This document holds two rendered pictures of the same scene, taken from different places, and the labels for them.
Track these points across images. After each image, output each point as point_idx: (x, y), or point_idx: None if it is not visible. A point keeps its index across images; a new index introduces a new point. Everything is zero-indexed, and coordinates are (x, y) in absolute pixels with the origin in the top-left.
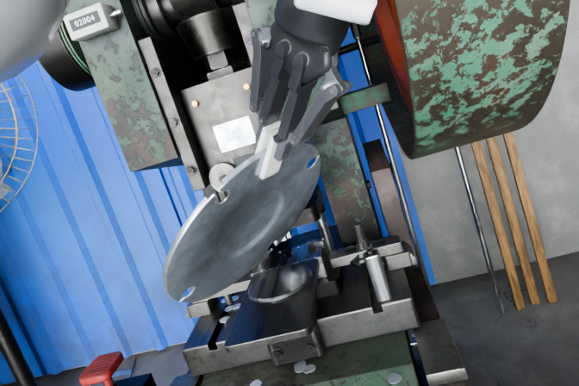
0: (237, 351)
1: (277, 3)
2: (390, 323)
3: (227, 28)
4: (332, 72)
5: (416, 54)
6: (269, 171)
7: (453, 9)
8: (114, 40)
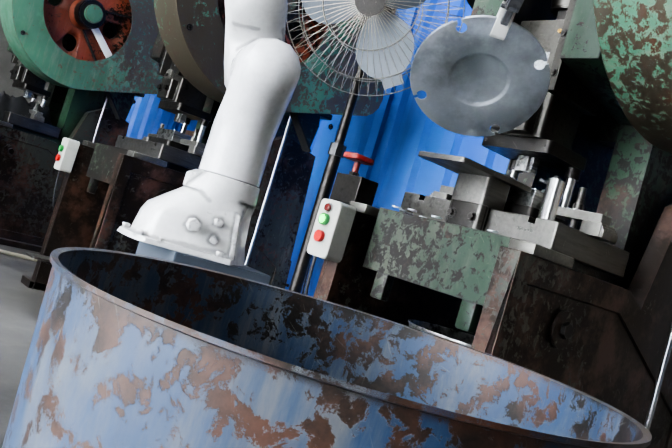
0: (432, 208)
1: None
2: (533, 236)
3: None
4: None
5: None
6: (495, 32)
7: None
8: None
